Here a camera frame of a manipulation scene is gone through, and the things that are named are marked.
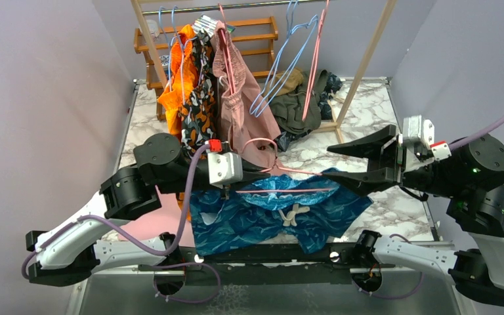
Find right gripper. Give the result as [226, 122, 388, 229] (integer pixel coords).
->
[320, 121, 461, 197]

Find pink wire hanger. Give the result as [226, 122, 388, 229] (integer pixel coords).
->
[236, 138, 333, 194]
[302, 0, 330, 121]

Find blue patterned shorts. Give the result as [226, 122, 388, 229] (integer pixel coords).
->
[189, 175, 373, 256]

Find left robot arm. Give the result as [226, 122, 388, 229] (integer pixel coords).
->
[21, 133, 268, 287]

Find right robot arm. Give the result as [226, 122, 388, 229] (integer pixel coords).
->
[322, 123, 504, 307]

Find pink shorts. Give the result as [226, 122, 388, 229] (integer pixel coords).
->
[213, 21, 284, 175]

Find camouflage patterned shorts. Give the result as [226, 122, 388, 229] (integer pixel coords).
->
[180, 31, 219, 157]

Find hanger holding pink shorts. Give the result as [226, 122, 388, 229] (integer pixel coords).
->
[218, 3, 236, 94]

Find orange shorts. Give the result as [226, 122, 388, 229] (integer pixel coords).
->
[157, 23, 211, 209]

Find wooden clothes rack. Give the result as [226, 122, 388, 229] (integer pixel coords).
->
[131, 0, 397, 144]

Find dark navy patterned garment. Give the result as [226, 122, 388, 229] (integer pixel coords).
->
[275, 72, 343, 152]

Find olive green garment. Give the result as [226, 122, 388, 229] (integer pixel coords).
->
[269, 70, 329, 135]

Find pink mat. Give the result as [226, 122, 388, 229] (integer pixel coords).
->
[122, 194, 181, 240]

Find tan garment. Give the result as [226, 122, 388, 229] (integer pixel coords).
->
[264, 68, 305, 96]

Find blue lidded jar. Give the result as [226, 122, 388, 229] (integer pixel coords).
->
[160, 54, 172, 80]

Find marker pen pack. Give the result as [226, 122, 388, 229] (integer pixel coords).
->
[192, 14, 219, 37]

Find wooden shelf unit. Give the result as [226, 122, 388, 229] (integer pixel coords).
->
[133, 16, 279, 121]

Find clear plastic cup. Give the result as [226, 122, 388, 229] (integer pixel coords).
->
[146, 19, 161, 43]

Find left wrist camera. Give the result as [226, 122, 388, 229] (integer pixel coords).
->
[205, 139, 243, 188]

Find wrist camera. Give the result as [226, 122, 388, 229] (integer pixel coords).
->
[399, 115, 452, 172]
[205, 139, 243, 188]

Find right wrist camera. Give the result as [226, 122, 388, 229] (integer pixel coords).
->
[399, 115, 452, 172]

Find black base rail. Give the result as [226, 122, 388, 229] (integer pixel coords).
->
[138, 241, 388, 288]

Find blue wire hanger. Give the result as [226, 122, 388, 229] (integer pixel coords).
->
[249, 1, 320, 118]

